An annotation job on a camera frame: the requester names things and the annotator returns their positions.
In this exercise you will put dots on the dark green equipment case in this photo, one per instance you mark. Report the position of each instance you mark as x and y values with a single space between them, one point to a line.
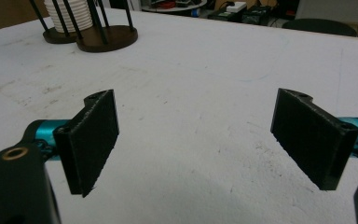
256 15

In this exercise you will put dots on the round grey side table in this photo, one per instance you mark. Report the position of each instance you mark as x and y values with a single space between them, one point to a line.
174 6

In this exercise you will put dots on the white power adapter box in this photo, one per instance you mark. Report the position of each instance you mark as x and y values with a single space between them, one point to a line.
236 6

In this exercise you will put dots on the dark wooden cup rack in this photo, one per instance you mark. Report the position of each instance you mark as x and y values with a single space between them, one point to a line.
97 32

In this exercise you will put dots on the black round chair seat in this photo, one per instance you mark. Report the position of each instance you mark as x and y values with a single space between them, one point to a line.
319 27

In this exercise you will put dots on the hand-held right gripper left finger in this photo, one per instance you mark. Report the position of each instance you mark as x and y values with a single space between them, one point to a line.
88 144

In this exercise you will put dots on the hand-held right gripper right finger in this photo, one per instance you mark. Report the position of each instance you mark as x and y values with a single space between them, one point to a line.
312 138

